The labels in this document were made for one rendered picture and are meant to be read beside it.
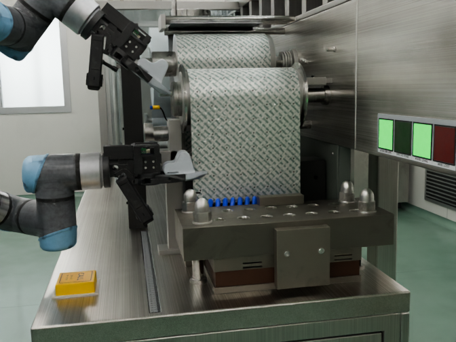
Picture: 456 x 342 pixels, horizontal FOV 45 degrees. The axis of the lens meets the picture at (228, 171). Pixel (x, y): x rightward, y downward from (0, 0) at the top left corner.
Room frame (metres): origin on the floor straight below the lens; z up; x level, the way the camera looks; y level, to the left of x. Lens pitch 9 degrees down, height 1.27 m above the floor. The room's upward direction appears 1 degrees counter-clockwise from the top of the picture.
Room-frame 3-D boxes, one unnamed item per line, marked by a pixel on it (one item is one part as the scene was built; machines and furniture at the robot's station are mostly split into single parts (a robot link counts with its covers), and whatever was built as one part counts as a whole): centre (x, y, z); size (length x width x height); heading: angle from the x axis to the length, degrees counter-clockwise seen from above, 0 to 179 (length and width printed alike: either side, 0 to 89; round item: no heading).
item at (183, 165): (1.11, 0.09, 1.11); 0.09 x 0.03 x 0.06; 99
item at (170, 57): (1.43, 0.16, 1.34); 0.06 x 0.06 x 0.06; 10
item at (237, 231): (1.04, -0.10, 1.00); 0.40 x 0.16 x 0.06; 100
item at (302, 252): (0.95, -0.13, 0.97); 0.10 x 0.03 x 0.11; 100
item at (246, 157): (1.15, -0.04, 1.11); 0.23 x 0.01 x 0.18; 100
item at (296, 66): (1.23, -0.16, 1.25); 0.15 x 0.01 x 0.15; 10
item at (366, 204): (1.03, -0.27, 1.05); 0.04 x 0.04 x 0.04
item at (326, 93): (1.24, -0.20, 1.25); 0.07 x 0.04 x 0.04; 100
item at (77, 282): (0.99, 0.29, 0.91); 0.07 x 0.07 x 0.02; 10
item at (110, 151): (1.11, 0.19, 1.12); 0.12 x 0.08 x 0.09; 100
